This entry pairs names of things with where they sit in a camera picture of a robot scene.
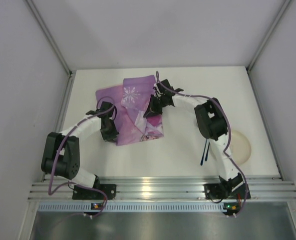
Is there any purple princess cloth placemat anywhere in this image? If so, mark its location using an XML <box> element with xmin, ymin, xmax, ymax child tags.
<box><xmin>95</xmin><ymin>75</ymin><xmax>164</xmax><ymax>146</ymax></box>

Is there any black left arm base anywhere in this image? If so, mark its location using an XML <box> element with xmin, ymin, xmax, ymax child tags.
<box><xmin>72</xmin><ymin>184</ymin><xmax>117</xmax><ymax>200</ymax></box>

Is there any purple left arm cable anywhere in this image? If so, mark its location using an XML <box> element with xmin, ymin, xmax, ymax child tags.
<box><xmin>47</xmin><ymin>97</ymin><xmax>117</xmax><ymax>218</ymax></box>

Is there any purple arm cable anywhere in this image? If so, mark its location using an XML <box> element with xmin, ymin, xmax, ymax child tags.
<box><xmin>154</xmin><ymin>71</ymin><xmax>250</xmax><ymax>216</ymax></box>
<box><xmin>47</xmin><ymin>97</ymin><xmax>117</xmax><ymax>218</ymax></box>

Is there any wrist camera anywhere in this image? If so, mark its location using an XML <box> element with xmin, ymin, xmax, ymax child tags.
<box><xmin>175</xmin><ymin>88</ymin><xmax>184</xmax><ymax>93</ymax></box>
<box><xmin>86</xmin><ymin>109</ymin><xmax>101</xmax><ymax>116</ymax></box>

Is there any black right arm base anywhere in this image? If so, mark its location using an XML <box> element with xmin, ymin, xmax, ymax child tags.
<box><xmin>204</xmin><ymin>183</ymin><xmax>226</xmax><ymax>201</ymax></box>

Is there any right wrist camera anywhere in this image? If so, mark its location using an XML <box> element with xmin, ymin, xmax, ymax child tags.
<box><xmin>175</xmin><ymin>88</ymin><xmax>184</xmax><ymax>93</ymax></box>

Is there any slotted grey cable duct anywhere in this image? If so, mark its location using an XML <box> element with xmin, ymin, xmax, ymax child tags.
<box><xmin>37</xmin><ymin>201</ymin><xmax>241</xmax><ymax>213</ymax></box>

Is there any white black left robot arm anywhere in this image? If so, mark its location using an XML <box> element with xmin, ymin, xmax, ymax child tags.
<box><xmin>41</xmin><ymin>101</ymin><xmax>119</xmax><ymax>189</ymax></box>

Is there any aluminium mounting rail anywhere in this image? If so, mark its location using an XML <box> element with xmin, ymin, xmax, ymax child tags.
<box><xmin>28</xmin><ymin>176</ymin><xmax>296</xmax><ymax>202</ymax></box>

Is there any blue metallic spoon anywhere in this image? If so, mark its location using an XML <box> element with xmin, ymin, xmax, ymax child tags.
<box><xmin>204</xmin><ymin>139</ymin><xmax>210</xmax><ymax>162</ymax></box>

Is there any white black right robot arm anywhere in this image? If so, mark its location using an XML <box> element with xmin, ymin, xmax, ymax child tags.
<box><xmin>145</xmin><ymin>79</ymin><xmax>251</xmax><ymax>203</ymax></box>

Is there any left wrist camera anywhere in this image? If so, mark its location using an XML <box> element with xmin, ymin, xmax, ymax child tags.
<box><xmin>86</xmin><ymin>109</ymin><xmax>101</xmax><ymax>116</ymax></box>

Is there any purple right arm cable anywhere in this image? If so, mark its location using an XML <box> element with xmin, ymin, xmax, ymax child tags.
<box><xmin>154</xmin><ymin>71</ymin><xmax>250</xmax><ymax>216</ymax></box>

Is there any blue metallic fork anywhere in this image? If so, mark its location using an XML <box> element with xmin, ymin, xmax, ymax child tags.
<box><xmin>200</xmin><ymin>139</ymin><xmax>208</xmax><ymax>166</ymax></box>

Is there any white round plate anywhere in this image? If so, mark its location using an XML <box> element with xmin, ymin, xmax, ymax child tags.
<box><xmin>230</xmin><ymin>130</ymin><xmax>252</xmax><ymax>165</ymax></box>

